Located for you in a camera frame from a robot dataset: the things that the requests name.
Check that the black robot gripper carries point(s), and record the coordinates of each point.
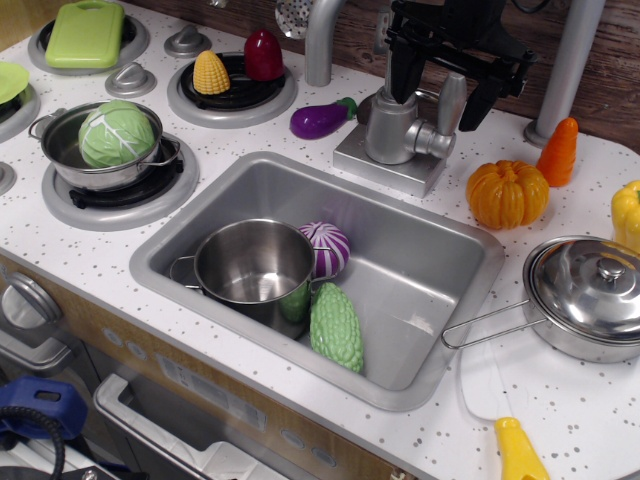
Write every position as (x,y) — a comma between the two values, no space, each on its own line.
(466,37)

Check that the silver faucet lever handle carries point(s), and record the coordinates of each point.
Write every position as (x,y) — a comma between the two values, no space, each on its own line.
(451,103)

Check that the grey vertical support pole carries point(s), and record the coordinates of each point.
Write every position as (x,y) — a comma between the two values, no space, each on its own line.
(575,45)

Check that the silver toy faucet base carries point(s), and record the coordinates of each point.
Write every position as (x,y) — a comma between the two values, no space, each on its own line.
(395,147)

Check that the orange toy pumpkin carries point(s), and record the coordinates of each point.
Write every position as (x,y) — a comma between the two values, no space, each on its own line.
(507,194)

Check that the silver faucet spout pipe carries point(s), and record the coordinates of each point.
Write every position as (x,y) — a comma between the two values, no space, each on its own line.
(319,41)

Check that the orange toy carrot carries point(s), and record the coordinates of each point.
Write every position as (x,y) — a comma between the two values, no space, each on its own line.
(557,159)

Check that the purple toy eggplant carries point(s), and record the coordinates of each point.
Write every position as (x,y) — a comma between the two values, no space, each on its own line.
(315,122)

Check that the silver slotted spoon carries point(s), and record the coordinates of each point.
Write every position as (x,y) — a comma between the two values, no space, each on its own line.
(292,17)

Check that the dark red toy pepper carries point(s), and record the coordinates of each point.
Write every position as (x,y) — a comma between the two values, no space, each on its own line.
(263,56)

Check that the back right stove burner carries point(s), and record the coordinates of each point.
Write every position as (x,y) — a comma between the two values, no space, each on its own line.
(247,103)

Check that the stove burner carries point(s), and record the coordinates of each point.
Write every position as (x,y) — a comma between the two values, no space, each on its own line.
(135,39)
(247,103)
(18,113)
(153,198)

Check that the purple white toy onion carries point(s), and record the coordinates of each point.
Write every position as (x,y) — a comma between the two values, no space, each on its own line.
(332,248)

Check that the yellow toy bell pepper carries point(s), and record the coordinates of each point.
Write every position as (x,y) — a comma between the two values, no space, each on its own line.
(625,215)

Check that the yellow toy corn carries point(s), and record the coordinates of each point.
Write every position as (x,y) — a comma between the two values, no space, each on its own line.
(210,76)

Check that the steel saucepan with lid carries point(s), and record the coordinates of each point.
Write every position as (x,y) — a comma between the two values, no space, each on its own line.
(581,296)

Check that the grey stove knob rear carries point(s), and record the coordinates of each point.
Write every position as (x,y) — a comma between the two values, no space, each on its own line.
(189,42)

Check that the grey stove knob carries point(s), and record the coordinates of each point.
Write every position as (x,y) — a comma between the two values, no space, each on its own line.
(131,81)
(189,42)

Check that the steel pot in sink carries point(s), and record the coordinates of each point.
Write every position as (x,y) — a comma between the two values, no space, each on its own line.
(260,268)

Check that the green toy bitter gourd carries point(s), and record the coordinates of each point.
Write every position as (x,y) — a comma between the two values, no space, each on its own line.
(335,331)

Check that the front left stove burner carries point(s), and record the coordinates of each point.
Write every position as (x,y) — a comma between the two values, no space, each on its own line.
(153,198)

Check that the back left stove burner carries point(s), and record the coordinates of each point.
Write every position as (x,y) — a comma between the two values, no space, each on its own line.
(135,39)

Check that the grey stove knob front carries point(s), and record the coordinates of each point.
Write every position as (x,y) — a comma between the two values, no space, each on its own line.
(131,81)

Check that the green toy cabbage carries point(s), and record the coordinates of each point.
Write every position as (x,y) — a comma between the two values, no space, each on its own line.
(116,133)

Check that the steel pot on burner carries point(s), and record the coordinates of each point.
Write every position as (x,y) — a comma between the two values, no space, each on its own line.
(58,136)

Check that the green toy cutting board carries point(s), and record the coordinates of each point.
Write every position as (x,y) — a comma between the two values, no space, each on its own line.
(86,34)

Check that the far left stove burner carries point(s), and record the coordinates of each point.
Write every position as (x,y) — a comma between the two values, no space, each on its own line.
(18,113)

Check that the green toy plate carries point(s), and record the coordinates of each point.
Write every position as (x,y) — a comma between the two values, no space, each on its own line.
(14,79)

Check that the yellow handled white spatula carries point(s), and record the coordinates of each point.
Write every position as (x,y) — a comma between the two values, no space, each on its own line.
(486,398)

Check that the toy oven door handle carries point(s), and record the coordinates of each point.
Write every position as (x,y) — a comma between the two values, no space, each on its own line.
(158,452)

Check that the blue clamp with cable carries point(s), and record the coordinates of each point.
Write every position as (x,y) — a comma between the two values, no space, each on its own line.
(38,408)

